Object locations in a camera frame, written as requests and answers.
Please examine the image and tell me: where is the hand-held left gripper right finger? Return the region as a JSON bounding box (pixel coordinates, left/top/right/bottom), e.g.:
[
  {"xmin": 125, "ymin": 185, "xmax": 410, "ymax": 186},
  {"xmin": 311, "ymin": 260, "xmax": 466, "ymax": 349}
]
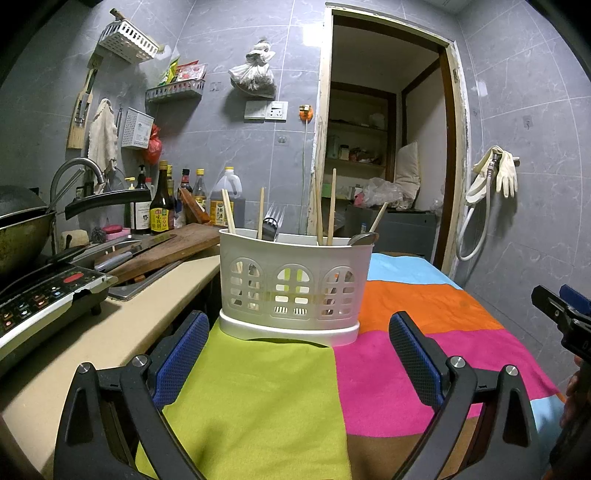
[{"xmin": 389, "ymin": 311, "xmax": 541, "ymax": 480}]

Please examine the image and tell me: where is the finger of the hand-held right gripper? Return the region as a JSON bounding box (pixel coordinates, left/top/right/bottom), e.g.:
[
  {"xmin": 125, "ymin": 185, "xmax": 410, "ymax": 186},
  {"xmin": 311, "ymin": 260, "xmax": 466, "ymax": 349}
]
[
  {"xmin": 558, "ymin": 284, "xmax": 591, "ymax": 319},
  {"xmin": 531, "ymin": 285, "xmax": 575, "ymax": 326}
]

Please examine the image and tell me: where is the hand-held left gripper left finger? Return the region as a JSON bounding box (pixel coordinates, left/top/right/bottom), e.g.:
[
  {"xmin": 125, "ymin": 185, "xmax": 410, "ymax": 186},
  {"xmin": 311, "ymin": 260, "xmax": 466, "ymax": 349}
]
[{"xmin": 54, "ymin": 310, "xmax": 211, "ymax": 480}]

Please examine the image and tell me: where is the white plastic utensil basket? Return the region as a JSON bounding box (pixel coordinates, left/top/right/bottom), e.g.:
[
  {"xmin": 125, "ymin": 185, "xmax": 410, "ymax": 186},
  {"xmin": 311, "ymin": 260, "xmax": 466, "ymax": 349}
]
[{"xmin": 218, "ymin": 227, "xmax": 376, "ymax": 348}]

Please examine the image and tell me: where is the person's right hand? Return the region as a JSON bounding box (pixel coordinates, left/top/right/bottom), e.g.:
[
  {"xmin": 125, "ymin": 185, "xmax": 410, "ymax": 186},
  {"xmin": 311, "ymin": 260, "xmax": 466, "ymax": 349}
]
[{"xmin": 560, "ymin": 369, "xmax": 586, "ymax": 428}]

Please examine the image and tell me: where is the steel sink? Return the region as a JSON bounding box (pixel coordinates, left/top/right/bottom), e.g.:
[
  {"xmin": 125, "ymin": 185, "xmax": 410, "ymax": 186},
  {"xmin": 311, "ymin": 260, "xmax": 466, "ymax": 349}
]
[{"xmin": 108, "ymin": 258, "xmax": 186, "ymax": 302}]

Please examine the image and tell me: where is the colourful striped cloth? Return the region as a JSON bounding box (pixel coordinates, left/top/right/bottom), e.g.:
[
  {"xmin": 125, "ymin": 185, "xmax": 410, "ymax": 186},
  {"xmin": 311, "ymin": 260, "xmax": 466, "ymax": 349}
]
[{"xmin": 134, "ymin": 251, "xmax": 572, "ymax": 480}]

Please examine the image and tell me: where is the wooden cutting board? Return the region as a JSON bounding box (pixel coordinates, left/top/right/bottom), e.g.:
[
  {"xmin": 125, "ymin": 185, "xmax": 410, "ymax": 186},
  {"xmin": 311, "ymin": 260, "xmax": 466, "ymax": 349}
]
[{"xmin": 95, "ymin": 223, "xmax": 222, "ymax": 283}]

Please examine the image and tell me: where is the cleaver knife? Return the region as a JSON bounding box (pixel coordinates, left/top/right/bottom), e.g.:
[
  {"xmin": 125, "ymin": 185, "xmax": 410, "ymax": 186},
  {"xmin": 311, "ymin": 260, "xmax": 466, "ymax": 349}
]
[{"xmin": 48, "ymin": 233, "xmax": 179, "ymax": 267}]

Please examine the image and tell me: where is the grey cabinet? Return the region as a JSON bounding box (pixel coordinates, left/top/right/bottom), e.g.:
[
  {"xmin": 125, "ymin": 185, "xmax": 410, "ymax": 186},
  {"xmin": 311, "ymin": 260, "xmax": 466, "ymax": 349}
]
[{"xmin": 344, "ymin": 203, "xmax": 439, "ymax": 265}]

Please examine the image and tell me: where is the cream rubber glove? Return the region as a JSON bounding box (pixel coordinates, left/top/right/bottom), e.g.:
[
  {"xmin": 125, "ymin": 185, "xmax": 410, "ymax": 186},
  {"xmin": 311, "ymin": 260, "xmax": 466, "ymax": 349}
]
[
  {"xmin": 496, "ymin": 148, "xmax": 519, "ymax": 199},
  {"xmin": 465, "ymin": 147, "xmax": 504, "ymax": 205}
]

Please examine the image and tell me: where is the soy sauce bottle yellow label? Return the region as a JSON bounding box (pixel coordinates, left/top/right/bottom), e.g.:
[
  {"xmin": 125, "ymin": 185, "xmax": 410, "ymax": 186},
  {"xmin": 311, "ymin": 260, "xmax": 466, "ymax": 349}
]
[{"xmin": 149, "ymin": 161, "xmax": 175, "ymax": 236}]

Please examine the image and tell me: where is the dark bottle white label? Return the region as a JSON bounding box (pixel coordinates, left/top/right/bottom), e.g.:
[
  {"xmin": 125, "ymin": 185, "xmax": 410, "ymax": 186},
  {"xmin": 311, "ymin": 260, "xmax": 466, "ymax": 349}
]
[{"xmin": 130, "ymin": 165, "xmax": 153, "ymax": 234}]

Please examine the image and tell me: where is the induction cooker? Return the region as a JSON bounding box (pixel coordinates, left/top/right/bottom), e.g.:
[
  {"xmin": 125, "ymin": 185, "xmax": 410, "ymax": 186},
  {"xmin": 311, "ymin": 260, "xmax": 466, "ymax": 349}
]
[{"xmin": 0, "ymin": 263, "xmax": 119, "ymax": 366}]

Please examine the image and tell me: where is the yellow sponge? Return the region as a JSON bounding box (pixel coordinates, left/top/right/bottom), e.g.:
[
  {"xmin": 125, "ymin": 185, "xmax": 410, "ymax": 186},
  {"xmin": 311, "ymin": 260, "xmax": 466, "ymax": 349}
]
[{"xmin": 60, "ymin": 230, "xmax": 91, "ymax": 253}]

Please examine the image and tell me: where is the clear bottle yellow cap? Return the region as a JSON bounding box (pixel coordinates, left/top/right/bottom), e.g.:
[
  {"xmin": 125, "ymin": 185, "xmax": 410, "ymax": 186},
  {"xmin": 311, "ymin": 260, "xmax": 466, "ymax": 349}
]
[{"xmin": 193, "ymin": 168, "xmax": 208, "ymax": 211}]

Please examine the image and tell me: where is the large oil jug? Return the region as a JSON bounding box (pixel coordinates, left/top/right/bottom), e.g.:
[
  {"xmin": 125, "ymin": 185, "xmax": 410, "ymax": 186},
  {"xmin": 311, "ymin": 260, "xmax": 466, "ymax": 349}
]
[{"xmin": 210, "ymin": 166, "xmax": 247, "ymax": 227}]

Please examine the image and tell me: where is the dark bottle yellow cap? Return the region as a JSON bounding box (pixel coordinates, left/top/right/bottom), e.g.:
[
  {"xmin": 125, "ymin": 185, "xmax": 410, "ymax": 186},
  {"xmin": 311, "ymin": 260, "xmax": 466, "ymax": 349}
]
[{"xmin": 165, "ymin": 165, "xmax": 179, "ymax": 217}]

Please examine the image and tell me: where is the crumpled clear plastic bag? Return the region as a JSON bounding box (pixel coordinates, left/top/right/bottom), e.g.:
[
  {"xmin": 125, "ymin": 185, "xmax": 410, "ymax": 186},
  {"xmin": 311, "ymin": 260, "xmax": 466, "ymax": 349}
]
[{"xmin": 353, "ymin": 178, "xmax": 417, "ymax": 211}]

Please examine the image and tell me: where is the cream pillow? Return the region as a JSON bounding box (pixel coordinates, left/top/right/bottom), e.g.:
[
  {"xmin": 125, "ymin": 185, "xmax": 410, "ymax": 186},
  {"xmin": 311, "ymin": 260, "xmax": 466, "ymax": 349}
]
[{"xmin": 394, "ymin": 141, "xmax": 422, "ymax": 199}]

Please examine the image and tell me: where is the red plastic bag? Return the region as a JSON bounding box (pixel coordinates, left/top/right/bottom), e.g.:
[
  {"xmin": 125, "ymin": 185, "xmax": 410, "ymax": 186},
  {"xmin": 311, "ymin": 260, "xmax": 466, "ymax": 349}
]
[{"xmin": 142, "ymin": 124, "xmax": 164, "ymax": 166}]

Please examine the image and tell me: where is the metal faucet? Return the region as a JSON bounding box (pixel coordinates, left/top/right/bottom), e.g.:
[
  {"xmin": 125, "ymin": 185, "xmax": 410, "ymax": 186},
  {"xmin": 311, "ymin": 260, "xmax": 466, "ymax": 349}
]
[{"xmin": 50, "ymin": 158, "xmax": 106, "ymax": 217}]

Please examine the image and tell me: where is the wooden storage shelf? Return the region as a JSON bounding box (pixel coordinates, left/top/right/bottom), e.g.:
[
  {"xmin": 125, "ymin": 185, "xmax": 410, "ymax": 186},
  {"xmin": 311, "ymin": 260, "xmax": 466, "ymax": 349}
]
[{"xmin": 325, "ymin": 83, "xmax": 398, "ymax": 205}]

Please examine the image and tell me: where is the white hanging towel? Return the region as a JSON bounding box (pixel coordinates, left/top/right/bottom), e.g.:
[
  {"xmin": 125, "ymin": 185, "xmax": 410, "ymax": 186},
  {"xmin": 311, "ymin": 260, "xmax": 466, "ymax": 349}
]
[{"xmin": 87, "ymin": 98, "xmax": 119, "ymax": 179}]

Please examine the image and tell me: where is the wooden knife holder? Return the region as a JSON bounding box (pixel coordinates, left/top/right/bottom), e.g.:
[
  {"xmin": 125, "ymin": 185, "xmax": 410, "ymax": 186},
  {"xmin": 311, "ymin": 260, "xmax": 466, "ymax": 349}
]
[{"xmin": 67, "ymin": 53, "xmax": 103, "ymax": 150}]

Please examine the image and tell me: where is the red packet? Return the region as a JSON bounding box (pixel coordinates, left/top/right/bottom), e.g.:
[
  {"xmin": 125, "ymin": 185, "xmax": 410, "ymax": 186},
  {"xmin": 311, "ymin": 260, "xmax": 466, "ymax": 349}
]
[{"xmin": 174, "ymin": 62, "xmax": 208, "ymax": 83}]

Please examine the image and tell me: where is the yellow green packet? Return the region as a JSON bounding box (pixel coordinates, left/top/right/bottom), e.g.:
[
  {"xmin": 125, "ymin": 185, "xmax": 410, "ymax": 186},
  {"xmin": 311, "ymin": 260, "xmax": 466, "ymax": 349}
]
[{"xmin": 157, "ymin": 56, "xmax": 181, "ymax": 86}]

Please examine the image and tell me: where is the hanging clear plastic bag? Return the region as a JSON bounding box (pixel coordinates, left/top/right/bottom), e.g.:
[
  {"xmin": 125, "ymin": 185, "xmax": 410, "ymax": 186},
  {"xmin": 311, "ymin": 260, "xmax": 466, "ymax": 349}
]
[{"xmin": 228, "ymin": 39, "xmax": 278, "ymax": 98}]

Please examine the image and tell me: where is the black handled kitchen knife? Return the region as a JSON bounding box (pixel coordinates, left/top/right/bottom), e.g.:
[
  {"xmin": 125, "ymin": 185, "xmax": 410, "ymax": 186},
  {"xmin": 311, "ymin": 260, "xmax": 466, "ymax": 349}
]
[{"xmin": 95, "ymin": 244, "xmax": 145, "ymax": 274}]

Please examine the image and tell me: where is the wok with black handle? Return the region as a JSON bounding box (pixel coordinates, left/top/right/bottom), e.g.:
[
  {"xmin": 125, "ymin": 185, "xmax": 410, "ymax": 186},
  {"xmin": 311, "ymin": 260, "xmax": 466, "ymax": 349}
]
[{"xmin": 0, "ymin": 185, "xmax": 153, "ymax": 278}]

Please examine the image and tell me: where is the white square wall caddy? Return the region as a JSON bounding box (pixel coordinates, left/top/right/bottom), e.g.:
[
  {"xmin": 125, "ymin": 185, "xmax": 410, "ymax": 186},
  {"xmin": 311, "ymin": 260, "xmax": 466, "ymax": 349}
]
[{"xmin": 121, "ymin": 107, "xmax": 156, "ymax": 150}]

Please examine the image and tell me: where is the wooden door frame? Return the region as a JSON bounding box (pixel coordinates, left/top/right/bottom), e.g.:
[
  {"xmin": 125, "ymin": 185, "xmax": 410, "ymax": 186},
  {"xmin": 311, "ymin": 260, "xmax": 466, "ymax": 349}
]
[{"xmin": 307, "ymin": 2, "xmax": 472, "ymax": 278}]

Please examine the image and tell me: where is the grey wall shelf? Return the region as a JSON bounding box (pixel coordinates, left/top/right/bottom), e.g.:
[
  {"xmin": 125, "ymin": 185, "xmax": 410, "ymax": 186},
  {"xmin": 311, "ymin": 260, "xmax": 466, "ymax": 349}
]
[{"xmin": 145, "ymin": 78, "xmax": 206, "ymax": 103}]

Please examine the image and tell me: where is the white wall rack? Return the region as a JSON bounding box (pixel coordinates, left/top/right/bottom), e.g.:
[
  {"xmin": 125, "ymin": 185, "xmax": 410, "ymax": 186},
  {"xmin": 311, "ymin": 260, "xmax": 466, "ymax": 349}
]
[{"xmin": 98, "ymin": 21, "xmax": 162, "ymax": 64}]

